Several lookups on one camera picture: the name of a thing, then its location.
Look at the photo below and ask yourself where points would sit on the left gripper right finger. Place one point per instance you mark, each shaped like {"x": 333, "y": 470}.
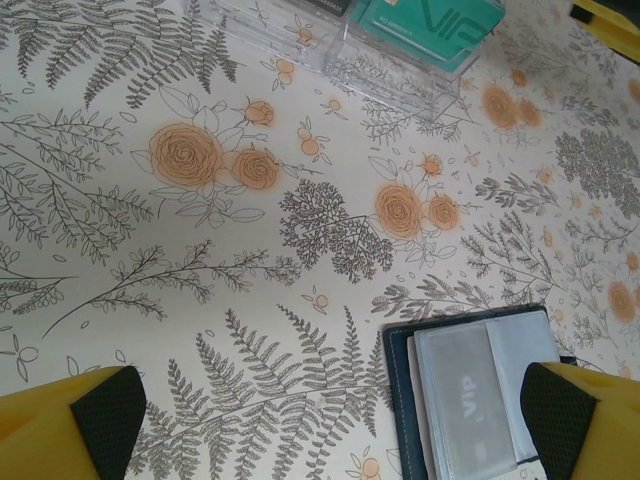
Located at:
{"x": 590, "y": 430}

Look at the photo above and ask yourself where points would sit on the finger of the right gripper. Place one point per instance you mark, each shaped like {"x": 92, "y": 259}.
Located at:
{"x": 620, "y": 25}

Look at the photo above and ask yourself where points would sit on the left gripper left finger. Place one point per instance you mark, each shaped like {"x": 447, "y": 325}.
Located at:
{"x": 60, "y": 435}

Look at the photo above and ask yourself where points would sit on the green VIP card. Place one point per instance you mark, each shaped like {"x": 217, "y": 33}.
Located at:
{"x": 467, "y": 60}
{"x": 400, "y": 20}

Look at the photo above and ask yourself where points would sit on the navy blue card holder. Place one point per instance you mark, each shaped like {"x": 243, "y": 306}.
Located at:
{"x": 400, "y": 380}

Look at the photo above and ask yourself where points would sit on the silver VIP card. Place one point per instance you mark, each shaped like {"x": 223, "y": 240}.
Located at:
{"x": 460, "y": 380}

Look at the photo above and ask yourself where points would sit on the clear acrylic card box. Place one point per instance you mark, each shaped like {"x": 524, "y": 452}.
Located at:
{"x": 400, "y": 92}

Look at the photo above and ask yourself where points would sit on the black card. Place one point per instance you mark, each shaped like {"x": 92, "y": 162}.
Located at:
{"x": 330, "y": 6}

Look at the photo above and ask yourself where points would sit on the floral patterned table cover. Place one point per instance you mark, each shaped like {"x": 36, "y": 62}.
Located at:
{"x": 200, "y": 225}

